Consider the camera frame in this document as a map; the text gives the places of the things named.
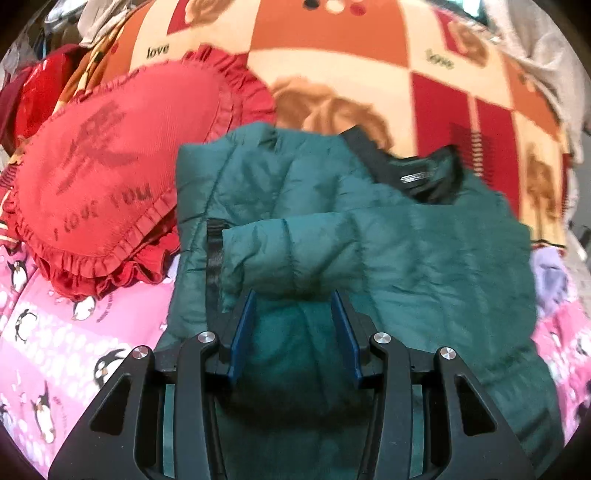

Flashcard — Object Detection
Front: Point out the orange floral patchwork blanket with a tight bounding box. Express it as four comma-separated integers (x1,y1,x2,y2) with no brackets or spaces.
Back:
55,0,573,250

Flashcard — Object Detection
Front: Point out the red heart ruffled pillow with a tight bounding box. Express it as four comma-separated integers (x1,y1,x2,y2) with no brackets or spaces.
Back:
7,46,278,301

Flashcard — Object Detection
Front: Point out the green puffer jacket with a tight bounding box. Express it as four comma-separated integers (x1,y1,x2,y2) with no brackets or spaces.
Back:
159,124,566,480

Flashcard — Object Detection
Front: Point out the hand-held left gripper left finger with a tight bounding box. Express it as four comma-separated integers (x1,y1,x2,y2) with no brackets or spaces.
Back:
48,288,258,480

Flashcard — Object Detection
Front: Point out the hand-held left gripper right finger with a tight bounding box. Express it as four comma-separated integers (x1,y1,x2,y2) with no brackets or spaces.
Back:
330,290,536,480

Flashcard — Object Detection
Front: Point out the purple cloth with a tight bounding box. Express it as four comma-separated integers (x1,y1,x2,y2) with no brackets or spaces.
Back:
529,247,570,315

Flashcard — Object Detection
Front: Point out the red cloth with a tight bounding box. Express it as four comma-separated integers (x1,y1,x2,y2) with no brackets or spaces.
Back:
0,48,79,144

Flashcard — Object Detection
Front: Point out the pink penguin blanket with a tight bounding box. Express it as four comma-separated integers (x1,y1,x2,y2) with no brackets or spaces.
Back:
0,235,591,480

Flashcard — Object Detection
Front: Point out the beige curtain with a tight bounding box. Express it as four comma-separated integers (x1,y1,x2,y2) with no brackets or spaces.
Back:
480,0,591,162
78,0,153,47

